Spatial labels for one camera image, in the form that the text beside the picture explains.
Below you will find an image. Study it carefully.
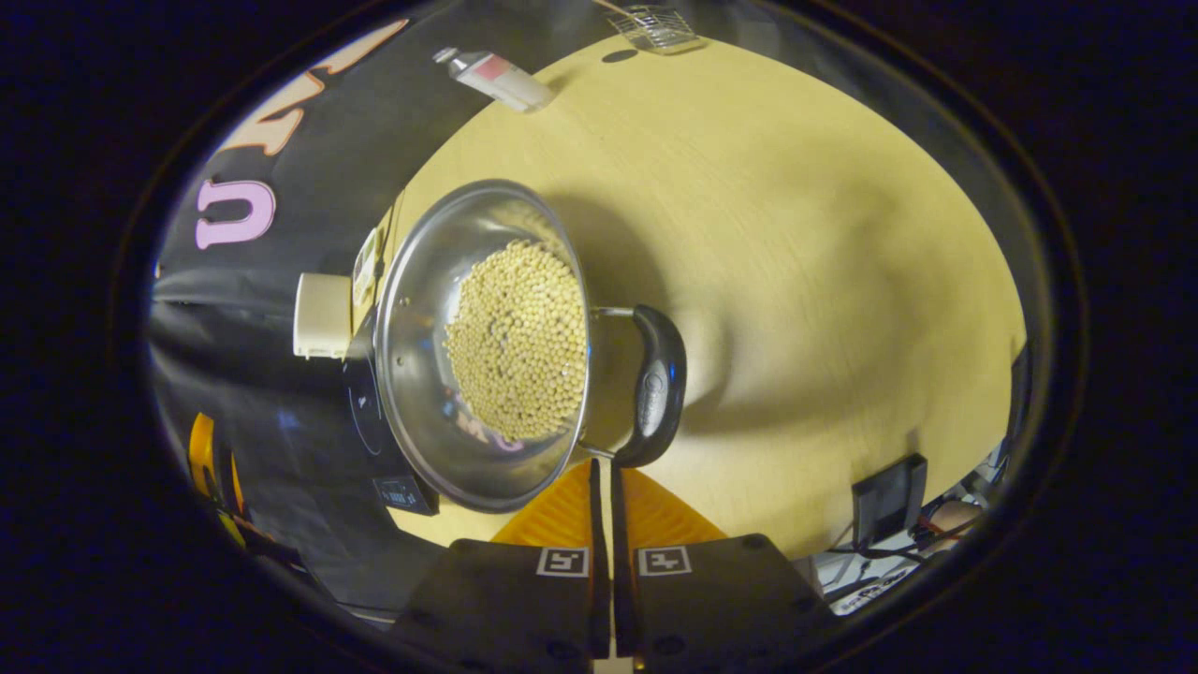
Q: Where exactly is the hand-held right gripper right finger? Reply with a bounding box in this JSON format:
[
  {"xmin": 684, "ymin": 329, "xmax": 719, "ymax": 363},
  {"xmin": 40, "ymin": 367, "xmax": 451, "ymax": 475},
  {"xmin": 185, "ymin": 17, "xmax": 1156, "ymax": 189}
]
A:
[{"xmin": 610, "ymin": 463, "xmax": 839, "ymax": 674}]

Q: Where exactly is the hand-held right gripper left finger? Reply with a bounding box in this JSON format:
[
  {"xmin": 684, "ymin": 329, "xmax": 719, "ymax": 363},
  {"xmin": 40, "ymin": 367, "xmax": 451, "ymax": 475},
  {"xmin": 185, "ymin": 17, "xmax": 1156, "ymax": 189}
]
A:
[{"xmin": 388, "ymin": 457, "xmax": 611, "ymax": 674}]

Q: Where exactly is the black induction cooktop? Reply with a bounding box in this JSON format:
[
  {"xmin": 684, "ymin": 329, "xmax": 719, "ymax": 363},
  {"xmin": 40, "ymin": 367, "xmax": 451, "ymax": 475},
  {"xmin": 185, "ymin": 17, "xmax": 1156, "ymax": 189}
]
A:
[{"xmin": 342, "ymin": 309, "xmax": 439, "ymax": 516}]

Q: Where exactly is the stainless steel pot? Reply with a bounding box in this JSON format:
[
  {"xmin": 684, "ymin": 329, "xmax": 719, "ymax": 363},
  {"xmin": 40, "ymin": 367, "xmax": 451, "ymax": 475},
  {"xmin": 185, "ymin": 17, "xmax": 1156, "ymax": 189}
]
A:
[{"xmin": 374, "ymin": 178, "xmax": 689, "ymax": 514}]

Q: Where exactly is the pile of yellow soybeans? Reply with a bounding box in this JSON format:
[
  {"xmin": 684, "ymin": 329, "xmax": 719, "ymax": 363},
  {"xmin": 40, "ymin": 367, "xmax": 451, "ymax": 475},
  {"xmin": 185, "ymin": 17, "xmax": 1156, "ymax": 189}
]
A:
[{"xmin": 443, "ymin": 239, "xmax": 589, "ymax": 443}]

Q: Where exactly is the white toaster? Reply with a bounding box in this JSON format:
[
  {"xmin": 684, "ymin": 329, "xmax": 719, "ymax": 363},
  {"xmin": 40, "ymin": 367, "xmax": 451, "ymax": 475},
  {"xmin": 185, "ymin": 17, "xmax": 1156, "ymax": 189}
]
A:
[{"xmin": 294, "ymin": 273, "xmax": 352, "ymax": 359}]

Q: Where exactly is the white divided dish with beans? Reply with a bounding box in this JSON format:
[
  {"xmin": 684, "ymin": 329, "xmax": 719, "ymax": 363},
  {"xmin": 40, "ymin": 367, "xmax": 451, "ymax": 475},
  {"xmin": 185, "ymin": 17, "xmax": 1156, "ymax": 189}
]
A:
[{"xmin": 354, "ymin": 229, "xmax": 380, "ymax": 305}]

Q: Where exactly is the black table clamp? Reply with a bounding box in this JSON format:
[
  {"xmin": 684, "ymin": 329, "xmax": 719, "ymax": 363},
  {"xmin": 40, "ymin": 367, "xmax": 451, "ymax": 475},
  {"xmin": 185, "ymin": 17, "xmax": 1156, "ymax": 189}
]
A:
[{"xmin": 852, "ymin": 454, "xmax": 928, "ymax": 549}]

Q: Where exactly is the black backdrop cloth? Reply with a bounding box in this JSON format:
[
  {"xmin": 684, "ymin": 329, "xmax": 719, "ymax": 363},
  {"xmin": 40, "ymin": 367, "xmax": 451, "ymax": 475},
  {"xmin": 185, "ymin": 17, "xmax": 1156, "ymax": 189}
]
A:
[{"xmin": 150, "ymin": 0, "xmax": 619, "ymax": 609}]

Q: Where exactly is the clear bottle with red label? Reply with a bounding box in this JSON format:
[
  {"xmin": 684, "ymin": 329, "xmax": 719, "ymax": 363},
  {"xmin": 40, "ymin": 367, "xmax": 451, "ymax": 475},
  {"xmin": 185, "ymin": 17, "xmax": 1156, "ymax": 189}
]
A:
[{"xmin": 435, "ymin": 47, "xmax": 553, "ymax": 113}]

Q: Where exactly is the clear glass holder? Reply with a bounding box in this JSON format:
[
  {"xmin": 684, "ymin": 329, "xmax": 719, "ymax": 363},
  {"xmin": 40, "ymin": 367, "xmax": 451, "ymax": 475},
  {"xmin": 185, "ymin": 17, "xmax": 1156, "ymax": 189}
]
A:
[{"xmin": 613, "ymin": 5, "xmax": 703, "ymax": 55}]

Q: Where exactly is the dark cable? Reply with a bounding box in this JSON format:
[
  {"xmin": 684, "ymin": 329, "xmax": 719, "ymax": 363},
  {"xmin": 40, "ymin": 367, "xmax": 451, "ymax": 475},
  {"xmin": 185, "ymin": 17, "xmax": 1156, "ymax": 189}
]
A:
[{"xmin": 828, "ymin": 534, "xmax": 937, "ymax": 564}]

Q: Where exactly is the red cable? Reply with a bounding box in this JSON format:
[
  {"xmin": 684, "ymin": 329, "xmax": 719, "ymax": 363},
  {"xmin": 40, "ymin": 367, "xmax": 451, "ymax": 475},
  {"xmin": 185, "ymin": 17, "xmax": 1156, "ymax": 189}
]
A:
[{"xmin": 917, "ymin": 518, "xmax": 976, "ymax": 546}]

